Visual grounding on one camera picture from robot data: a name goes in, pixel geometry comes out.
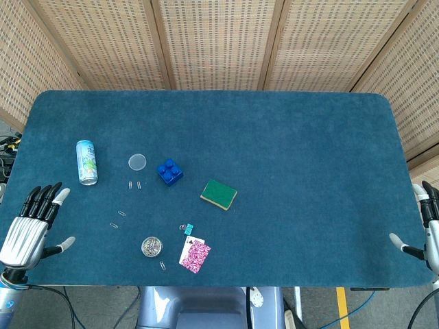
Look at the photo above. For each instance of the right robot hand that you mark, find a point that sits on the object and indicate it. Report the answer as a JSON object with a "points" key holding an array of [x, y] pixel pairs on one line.
{"points": [[433, 240]]}

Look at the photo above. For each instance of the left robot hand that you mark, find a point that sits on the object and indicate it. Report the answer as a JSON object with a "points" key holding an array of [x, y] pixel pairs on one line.
{"points": [[25, 236]]}

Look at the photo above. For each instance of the silver blue robot base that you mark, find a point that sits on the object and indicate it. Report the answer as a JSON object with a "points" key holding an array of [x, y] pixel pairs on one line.
{"points": [[205, 305]]}

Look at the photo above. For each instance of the clear jar of paper clips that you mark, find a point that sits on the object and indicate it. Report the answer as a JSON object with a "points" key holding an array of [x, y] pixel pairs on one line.
{"points": [[152, 246]]}

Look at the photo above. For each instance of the light blue drink can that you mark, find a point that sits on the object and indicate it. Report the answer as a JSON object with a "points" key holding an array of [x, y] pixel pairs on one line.
{"points": [[86, 161]]}

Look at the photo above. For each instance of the yellow floor tape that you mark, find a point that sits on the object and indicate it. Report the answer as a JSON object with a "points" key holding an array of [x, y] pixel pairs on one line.
{"points": [[343, 308]]}

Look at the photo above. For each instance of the clear round plastic lid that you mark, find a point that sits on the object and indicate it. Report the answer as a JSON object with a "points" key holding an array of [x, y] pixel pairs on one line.
{"points": [[137, 162]]}

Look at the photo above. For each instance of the white table leg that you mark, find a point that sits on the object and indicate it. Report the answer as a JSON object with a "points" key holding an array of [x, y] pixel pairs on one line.
{"points": [[297, 301]]}

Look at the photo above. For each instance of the woven folding screen panel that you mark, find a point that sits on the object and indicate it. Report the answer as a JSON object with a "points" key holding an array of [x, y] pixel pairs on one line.
{"points": [[219, 44], [103, 41], [418, 85], [326, 44], [20, 68]]}

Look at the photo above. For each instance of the blue toy building brick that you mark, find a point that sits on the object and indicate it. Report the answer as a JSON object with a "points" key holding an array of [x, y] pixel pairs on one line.
{"points": [[169, 173]]}

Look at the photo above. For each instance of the five of clubs card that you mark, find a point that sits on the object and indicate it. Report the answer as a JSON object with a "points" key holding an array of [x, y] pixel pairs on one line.
{"points": [[188, 241]]}

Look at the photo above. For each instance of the teal binder clip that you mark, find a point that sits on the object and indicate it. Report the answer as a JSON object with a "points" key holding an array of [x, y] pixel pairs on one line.
{"points": [[189, 229]]}

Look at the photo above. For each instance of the white power strip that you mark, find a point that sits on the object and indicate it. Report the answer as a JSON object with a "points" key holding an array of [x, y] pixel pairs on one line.
{"points": [[289, 321]]}

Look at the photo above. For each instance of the pink patterned playing card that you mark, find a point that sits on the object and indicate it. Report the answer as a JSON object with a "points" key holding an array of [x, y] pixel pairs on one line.
{"points": [[195, 257]]}

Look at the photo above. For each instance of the blue felt table mat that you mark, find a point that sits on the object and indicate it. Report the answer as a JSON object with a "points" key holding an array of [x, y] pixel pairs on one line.
{"points": [[274, 154]]}

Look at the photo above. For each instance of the green and yellow sponge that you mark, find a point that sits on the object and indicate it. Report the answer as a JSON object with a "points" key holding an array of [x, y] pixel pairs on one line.
{"points": [[218, 194]]}

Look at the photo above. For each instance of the white perforated bracket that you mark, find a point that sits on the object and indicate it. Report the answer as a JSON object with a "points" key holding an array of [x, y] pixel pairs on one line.
{"points": [[256, 298]]}

